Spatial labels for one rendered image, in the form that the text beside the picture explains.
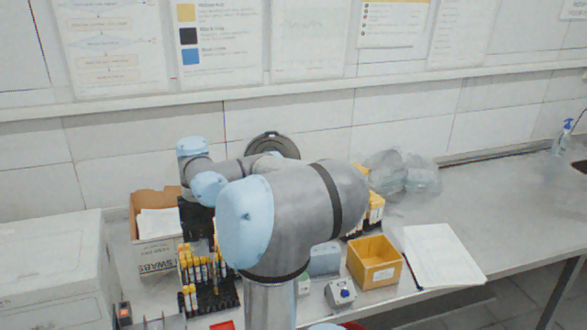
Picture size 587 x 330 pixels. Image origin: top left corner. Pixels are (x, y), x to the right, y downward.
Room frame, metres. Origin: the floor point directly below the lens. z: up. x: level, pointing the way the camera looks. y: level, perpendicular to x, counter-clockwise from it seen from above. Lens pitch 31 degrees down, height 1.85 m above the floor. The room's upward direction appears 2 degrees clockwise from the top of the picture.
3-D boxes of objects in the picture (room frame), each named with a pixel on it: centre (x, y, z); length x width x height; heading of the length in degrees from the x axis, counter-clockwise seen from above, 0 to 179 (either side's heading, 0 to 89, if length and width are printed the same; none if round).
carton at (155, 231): (1.13, 0.44, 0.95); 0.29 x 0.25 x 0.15; 21
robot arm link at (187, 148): (0.88, 0.26, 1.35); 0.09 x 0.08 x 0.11; 29
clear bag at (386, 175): (1.56, -0.34, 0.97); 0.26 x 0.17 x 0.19; 125
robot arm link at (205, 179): (0.80, 0.20, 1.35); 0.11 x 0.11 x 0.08; 29
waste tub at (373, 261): (1.02, -0.24, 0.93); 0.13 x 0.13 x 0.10; 20
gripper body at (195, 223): (0.88, 0.27, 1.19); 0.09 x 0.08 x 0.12; 111
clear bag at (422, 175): (1.59, -0.52, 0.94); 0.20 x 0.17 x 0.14; 86
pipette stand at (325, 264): (1.02, -0.08, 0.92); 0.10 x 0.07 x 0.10; 106
